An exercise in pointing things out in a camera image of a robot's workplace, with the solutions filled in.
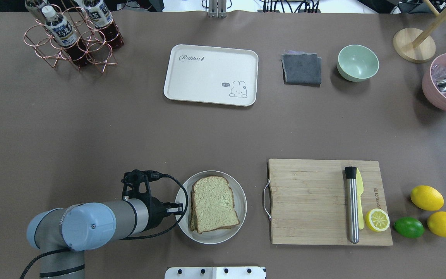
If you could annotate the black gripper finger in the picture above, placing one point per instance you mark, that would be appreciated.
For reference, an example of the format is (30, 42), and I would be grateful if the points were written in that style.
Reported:
(173, 208)

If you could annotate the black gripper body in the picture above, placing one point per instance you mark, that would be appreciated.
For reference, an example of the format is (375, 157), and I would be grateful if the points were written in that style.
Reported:
(154, 212)

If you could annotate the white round plate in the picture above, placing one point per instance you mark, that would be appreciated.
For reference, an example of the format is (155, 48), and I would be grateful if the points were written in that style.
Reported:
(221, 235)

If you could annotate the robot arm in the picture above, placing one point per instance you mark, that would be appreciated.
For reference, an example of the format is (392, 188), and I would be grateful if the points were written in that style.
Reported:
(64, 234)

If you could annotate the cream rabbit tray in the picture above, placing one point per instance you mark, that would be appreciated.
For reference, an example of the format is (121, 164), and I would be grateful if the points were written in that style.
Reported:
(211, 74)

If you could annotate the bamboo cutting board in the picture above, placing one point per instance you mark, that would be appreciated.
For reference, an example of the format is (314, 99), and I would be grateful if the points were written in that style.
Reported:
(308, 203)

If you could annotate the steel muddler black tip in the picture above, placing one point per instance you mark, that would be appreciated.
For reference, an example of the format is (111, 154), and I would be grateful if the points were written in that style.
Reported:
(352, 204)

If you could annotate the yellow plastic knife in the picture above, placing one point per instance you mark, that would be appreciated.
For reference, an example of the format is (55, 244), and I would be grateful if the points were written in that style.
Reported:
(360, 191)

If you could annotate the grey folded cloth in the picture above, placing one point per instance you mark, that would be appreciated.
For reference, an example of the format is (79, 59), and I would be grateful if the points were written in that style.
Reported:
(301, 68)

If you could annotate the tea bottle lower left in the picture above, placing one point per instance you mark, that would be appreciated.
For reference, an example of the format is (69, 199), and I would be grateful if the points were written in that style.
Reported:
(65, 35)

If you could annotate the tea bottle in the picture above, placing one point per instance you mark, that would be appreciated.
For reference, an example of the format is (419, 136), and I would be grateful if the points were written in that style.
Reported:
(35, 8)
(65, 35)
(102, 19)

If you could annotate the lemon half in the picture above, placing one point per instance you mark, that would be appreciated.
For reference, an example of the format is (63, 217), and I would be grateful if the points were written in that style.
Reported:
(377, 220)

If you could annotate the tea bottle upper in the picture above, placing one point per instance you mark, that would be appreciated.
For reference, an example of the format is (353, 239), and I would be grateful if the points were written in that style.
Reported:
(102, 19)

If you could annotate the mint green bowl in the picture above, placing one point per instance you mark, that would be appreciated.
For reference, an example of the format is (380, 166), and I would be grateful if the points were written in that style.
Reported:
(357, 63)

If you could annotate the green lime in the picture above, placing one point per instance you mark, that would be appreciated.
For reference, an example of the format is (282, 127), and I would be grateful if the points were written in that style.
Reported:
(409, 227)

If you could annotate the tea bottle lower right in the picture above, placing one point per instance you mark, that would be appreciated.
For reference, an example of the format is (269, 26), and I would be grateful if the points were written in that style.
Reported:
(35, 8)

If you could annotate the yellow lemon lower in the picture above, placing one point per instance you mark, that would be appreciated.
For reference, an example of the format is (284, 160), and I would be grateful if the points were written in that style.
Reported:
(427, 198)

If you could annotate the wooden mug tree stand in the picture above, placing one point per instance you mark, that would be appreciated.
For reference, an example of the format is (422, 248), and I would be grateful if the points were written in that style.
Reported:
(415, 45)

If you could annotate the black camera mount wrist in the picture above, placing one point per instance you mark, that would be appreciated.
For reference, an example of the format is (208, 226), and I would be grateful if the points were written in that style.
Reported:
(137, 184)

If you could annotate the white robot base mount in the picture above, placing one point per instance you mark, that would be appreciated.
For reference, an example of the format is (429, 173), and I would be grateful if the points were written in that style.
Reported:
(229, 272)

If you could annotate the copper wire bottle rack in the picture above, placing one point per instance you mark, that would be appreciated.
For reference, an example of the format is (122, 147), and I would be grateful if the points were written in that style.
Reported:
(83, 34)

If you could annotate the aluminium frame post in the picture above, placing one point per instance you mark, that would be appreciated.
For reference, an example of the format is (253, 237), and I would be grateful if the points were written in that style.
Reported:
(217, 8)

